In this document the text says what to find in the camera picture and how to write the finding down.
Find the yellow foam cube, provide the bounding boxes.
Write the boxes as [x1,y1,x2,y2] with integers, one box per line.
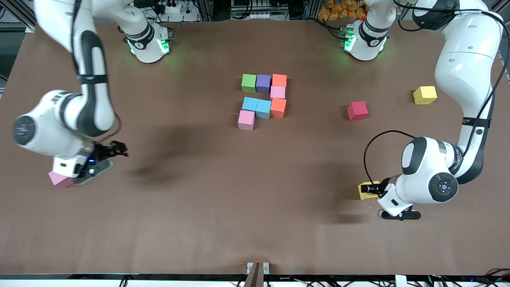
[358,181,382,201]
[413,86,438,105]

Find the red foam cube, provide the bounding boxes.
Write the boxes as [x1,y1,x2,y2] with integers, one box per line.
[346,101,369,121]

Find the green foam cube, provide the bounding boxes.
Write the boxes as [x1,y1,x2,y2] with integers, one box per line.
[241,73,257,94]

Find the purple foam cube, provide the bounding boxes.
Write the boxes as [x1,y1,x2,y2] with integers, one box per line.
[256,74,272,94]

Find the brown table mat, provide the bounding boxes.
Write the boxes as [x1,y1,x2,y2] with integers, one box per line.
[0,20,510,275]

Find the white power strip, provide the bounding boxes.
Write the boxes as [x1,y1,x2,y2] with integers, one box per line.
[153,0,200,23]

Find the orange object pile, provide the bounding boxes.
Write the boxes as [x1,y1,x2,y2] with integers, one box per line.
[318,0,369,21]

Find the black equipment rack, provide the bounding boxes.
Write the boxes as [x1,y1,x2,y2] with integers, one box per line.
[199,0,319,21]

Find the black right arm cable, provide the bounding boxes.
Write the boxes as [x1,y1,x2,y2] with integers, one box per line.
[96,113,122,144]

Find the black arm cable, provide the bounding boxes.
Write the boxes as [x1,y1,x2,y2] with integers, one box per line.
[96,113,122,144]
[363,130,417,189]

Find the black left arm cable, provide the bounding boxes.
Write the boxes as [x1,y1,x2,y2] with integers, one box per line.
[363,130,417,189]

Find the grey camera mounting post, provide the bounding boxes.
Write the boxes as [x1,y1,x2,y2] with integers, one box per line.
[244,262,271,287]

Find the aluminium frame profile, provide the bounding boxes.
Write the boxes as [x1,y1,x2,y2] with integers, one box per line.
[0,0,40,33]
[476,0,510,28]

